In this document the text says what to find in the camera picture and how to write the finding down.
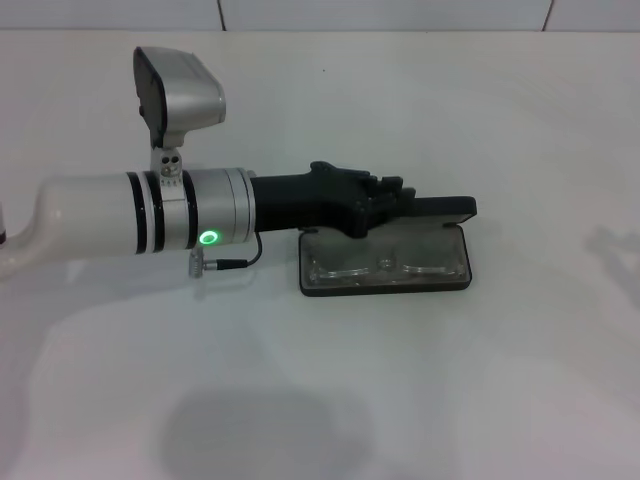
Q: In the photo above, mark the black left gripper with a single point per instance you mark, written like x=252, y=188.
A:
x=300, y=200

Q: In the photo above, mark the black glasses case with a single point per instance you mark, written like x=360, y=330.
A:
x=445, y=210

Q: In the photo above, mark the clear white glasses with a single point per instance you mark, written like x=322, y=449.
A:
x=385, y=262

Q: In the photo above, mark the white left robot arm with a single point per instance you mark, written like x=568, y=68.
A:
x=100, y=215

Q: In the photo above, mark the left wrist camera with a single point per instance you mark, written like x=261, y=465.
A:
x=190, y=95

